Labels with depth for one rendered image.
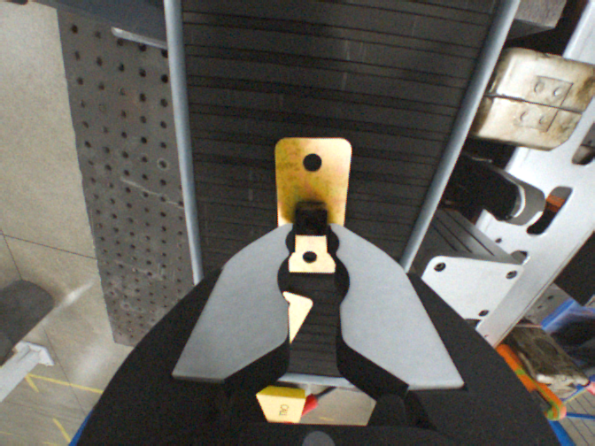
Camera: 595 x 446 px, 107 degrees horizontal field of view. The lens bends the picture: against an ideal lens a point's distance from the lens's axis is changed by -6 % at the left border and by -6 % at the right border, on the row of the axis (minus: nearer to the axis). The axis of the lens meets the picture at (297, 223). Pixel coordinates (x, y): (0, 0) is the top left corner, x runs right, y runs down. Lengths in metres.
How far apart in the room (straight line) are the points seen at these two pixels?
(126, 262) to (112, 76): 0.55
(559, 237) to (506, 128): 0.27
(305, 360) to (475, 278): 0.18
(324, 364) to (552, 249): 0.38
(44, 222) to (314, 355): 2.22
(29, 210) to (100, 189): 1.53
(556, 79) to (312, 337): 0.27
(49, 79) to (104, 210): 1.08
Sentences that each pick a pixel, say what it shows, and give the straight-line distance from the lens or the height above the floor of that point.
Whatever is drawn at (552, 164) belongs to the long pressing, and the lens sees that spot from 0.42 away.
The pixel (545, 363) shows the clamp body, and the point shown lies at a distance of 0.68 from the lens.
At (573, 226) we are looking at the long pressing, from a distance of 0.50.
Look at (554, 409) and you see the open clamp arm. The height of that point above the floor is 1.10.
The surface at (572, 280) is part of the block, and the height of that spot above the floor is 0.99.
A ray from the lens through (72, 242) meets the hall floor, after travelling 2.29.
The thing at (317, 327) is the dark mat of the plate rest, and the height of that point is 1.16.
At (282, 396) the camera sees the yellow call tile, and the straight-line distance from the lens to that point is 0.31.
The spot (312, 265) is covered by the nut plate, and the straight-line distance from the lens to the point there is 0.16.
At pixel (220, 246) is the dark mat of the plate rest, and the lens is 0.16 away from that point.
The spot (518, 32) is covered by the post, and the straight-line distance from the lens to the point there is 0.26.
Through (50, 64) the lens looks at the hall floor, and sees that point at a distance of 1.82.
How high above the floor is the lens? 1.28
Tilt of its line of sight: 61 degrees down
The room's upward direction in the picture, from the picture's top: 175 degrees counter-clockwise
